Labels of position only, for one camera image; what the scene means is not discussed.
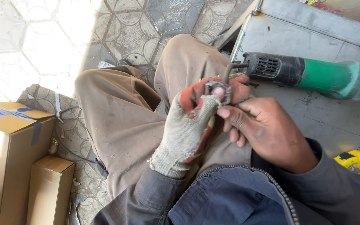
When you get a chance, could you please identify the person's blue jacket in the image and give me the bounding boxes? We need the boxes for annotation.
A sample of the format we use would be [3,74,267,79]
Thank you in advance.
[91,137,360,225]

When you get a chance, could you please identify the grey metal workbench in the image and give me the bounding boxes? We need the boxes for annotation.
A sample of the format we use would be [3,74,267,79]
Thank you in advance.
[216,0,360,185]

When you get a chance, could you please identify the large taped cardboard box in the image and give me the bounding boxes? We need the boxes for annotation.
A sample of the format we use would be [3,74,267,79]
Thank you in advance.
[0,102,56,225]

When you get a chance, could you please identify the small plain cardboard box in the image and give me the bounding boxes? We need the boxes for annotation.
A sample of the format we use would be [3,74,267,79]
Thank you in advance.
[26,156,76,225]

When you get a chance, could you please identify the yellow tape measure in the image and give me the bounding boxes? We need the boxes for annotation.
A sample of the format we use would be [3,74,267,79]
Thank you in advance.
[334,150,360,175]

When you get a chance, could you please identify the person's right hand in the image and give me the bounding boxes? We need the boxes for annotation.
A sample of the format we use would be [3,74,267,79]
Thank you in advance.
[216,97,319,174]

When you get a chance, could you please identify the green black angle grinder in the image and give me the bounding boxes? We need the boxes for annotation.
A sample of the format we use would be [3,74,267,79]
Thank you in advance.
[232,52,360,100]

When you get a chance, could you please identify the bent grey metal rod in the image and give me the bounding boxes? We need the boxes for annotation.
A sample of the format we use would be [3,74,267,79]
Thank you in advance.
[222,62,250,85]

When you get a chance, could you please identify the person's left hand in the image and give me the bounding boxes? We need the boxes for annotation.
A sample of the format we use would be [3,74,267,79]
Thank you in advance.
[149,76,251,179]

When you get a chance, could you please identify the person's brown trousers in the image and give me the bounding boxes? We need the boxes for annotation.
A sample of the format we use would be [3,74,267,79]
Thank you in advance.
[75,34,252,199]

